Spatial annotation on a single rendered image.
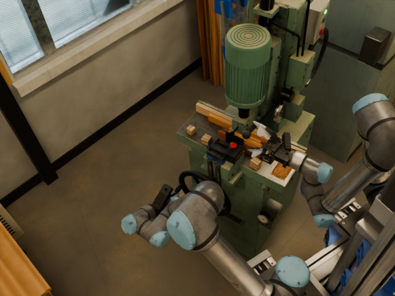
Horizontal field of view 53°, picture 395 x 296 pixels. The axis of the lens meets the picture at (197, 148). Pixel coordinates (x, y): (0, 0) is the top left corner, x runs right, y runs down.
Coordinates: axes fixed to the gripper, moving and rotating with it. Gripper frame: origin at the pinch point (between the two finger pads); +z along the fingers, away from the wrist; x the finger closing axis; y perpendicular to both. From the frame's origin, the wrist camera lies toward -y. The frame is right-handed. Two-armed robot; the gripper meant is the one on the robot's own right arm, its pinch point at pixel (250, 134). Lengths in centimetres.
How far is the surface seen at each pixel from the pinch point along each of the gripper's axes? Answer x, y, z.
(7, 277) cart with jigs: 78, 83, 76
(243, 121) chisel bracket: 7.4, -14.2, 10.4
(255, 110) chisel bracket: 5.6, -23.8, 9.2
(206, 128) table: 21.4, -14.1, 29.1
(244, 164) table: 22.6, -5.3, 1.9
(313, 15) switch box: -40, -37, -1
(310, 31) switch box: -32.5, -37.9, -1.9
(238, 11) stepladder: -3, -98, 63
